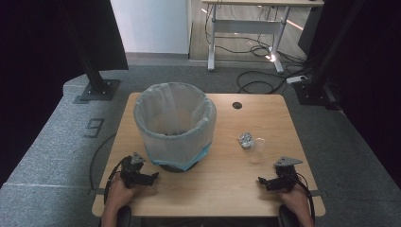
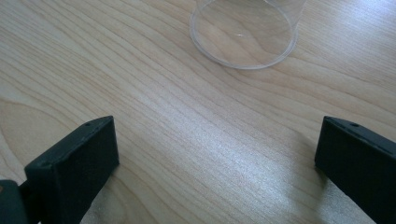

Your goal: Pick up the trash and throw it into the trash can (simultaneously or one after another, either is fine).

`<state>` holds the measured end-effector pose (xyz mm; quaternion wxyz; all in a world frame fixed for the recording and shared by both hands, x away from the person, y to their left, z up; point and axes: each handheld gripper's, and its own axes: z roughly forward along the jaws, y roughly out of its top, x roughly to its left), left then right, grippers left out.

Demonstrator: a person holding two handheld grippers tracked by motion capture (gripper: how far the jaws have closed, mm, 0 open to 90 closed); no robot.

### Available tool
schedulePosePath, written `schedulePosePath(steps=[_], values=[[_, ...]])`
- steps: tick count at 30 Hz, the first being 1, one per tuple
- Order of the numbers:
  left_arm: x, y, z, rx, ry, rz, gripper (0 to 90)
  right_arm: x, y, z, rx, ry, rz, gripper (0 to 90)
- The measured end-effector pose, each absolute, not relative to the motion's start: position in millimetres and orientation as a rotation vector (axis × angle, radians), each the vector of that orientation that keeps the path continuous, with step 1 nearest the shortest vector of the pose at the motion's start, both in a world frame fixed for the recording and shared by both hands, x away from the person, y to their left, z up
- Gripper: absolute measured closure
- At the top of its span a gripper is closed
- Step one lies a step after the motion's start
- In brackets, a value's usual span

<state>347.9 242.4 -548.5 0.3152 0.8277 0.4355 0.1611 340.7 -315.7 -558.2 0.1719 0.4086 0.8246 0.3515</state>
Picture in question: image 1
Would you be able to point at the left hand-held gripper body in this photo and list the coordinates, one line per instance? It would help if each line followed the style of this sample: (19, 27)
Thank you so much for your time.
(132, 170)

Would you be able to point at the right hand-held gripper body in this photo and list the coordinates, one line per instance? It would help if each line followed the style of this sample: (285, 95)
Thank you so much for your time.
(287, 173)

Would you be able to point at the black trash bin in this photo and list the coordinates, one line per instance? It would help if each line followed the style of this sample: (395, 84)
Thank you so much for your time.
(176, 168)

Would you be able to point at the clear plastic wrapper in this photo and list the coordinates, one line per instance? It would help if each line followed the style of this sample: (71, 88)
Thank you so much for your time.
(258, 151)

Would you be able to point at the blue bin with clear liner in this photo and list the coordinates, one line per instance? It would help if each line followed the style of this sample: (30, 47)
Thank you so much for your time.
(176, 142)

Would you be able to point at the silver foil blister pack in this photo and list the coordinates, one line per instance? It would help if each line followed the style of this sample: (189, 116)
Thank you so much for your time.
(246, 140)

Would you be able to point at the person's right hand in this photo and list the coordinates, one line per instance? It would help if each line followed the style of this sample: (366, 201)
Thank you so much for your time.
(294, 198)

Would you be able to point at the person's left hand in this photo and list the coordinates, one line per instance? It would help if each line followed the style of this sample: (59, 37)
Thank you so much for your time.
(121, 194)

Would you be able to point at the black chair armrest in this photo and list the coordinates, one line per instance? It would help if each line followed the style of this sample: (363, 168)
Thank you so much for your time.
(287, 217)
(124, 217)

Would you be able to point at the grey tape strip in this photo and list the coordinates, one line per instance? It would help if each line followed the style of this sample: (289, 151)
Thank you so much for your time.
(98, 191)
(315, 193)

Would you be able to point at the black metal stand with base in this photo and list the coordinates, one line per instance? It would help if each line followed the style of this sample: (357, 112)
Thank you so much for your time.
(315, 88)
(94, 78)

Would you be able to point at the white power strip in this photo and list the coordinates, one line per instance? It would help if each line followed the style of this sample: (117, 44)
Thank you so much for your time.
(296, 79)

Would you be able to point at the black curtain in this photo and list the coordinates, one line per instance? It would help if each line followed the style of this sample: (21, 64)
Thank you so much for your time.
(34, 63)
(372, 78)

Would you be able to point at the black computer case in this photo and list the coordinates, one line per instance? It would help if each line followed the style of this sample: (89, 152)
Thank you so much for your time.
(310, 31)

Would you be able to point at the white partition panel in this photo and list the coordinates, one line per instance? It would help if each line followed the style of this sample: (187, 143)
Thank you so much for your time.
(151, 25)

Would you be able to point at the white metal frame desk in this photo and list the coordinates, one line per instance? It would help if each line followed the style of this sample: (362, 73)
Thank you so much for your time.
(246, 26)

